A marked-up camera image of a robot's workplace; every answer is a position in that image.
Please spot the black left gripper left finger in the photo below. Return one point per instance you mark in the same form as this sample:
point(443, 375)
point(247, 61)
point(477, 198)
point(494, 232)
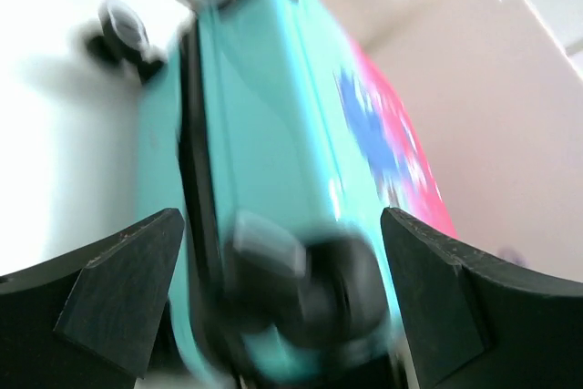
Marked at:
point(89, 318)

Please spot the pink and teal suitcase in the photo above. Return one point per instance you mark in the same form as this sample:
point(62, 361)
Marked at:
point(281, 144)

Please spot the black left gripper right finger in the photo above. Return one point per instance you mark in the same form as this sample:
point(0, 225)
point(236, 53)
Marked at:
point(473, 320)

